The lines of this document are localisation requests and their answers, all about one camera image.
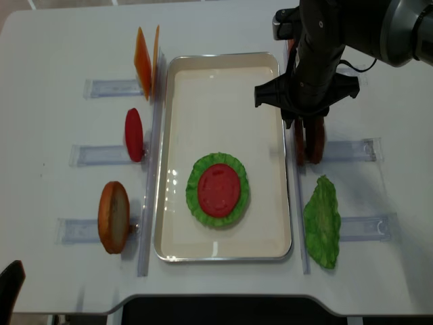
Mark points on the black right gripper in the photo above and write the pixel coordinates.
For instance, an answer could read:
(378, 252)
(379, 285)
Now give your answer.
(310, 84)

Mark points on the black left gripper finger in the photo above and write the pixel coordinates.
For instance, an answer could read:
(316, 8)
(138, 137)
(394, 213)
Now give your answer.
(11, 281)

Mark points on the brown meat patty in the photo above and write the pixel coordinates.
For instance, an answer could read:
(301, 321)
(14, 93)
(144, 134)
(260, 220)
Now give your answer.
(299, 142)
(315, 139)

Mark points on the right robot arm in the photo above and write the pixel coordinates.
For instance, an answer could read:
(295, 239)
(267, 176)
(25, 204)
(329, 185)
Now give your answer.
(393, 32)

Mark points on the green lettuce leaf right rack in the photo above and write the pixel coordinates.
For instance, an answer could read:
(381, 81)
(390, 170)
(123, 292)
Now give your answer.
(322, 223)

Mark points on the red tomato slice on tray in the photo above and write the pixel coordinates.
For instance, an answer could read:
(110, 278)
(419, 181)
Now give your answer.
(218, 190)

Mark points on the green lettuce on tray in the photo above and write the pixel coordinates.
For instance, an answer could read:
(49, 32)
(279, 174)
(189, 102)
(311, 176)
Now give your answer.
(191, 193)

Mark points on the clear tomato rack left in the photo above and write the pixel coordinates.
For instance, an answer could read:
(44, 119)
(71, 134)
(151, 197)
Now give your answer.
(82, 156)

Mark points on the clear lettuce rack right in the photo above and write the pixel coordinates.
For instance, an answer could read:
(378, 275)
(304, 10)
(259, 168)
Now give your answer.
(363, 229)

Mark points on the inner orange cheese slice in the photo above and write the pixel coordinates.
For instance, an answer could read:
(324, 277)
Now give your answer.
(155, 62)

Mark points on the orange cheese slice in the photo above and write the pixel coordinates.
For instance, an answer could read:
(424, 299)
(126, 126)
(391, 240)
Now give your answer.
(155, 62)
(142, 64)

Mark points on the outer orange cheese slice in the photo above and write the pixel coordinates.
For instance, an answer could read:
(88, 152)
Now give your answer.
(142, 64)

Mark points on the red tomato slice left rack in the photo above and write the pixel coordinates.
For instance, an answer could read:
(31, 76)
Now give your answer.
(133, 134)

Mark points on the clear cheese rack left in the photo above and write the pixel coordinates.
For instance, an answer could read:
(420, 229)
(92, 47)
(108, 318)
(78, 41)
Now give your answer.
(111, 88)

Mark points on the clear bun rack left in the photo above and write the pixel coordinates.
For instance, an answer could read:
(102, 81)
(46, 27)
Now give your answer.
(77, 231)

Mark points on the clear patty rack right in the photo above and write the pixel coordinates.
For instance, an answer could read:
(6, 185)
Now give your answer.
(364, 150)

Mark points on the white metal tray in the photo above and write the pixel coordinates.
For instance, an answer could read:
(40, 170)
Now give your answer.
(209, 108)

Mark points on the bun slice left rack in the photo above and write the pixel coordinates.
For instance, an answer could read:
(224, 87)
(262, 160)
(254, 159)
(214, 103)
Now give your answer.
(113, 217)

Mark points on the black monitor base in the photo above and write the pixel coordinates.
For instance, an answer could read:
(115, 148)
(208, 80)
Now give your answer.
(226, 310)

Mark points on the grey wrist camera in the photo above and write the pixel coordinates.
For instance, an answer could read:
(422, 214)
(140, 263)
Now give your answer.
(287, 24)

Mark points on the clear long rail right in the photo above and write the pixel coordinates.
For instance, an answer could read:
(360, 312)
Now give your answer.
(306, 268)

